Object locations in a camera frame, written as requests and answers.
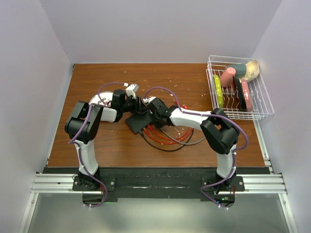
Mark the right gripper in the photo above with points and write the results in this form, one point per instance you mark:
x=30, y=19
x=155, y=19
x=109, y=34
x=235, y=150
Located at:
x=157, y=125

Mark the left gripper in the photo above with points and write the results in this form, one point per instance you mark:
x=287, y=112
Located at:
x=140, y=108

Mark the black network switch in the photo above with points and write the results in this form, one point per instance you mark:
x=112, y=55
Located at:
x=137, y=122

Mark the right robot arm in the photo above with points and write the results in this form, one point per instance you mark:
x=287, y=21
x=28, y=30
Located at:
x=219, y=131

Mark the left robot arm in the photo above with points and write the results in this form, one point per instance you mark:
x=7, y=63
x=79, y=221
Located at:
x=83, y=124

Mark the white round patterned plate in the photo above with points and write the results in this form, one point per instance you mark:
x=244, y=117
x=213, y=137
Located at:
x=103, y=99

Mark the yellow-green plate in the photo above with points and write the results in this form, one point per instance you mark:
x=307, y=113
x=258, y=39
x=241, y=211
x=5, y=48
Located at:
x=218, y=89

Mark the pink cup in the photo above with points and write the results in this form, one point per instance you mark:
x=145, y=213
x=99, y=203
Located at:
x=226, y=78

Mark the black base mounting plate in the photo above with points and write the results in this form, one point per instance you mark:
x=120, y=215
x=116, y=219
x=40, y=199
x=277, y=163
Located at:
x=157, y=183

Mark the pink plate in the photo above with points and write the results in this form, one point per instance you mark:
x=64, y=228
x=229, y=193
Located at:
x=247, y=95

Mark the dark green cup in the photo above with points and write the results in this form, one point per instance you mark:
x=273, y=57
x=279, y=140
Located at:
x=239, y=68

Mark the beige bowl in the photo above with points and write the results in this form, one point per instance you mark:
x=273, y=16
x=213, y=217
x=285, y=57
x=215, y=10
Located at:
x=252, y=70

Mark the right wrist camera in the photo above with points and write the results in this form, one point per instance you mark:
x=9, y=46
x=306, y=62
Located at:
x=148, y=100

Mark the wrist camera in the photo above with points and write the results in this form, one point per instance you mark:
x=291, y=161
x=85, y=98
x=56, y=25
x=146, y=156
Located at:
x=148, y=100
x=132, y=88

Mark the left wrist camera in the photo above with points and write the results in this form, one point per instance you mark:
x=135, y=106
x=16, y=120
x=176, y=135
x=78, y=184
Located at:
x=132, y=88

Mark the white wire dish rack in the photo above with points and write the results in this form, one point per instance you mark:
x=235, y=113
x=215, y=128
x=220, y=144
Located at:
x=262, y=106

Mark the aluminium frame rail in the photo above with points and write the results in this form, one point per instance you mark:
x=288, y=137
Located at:
x=253, y=183

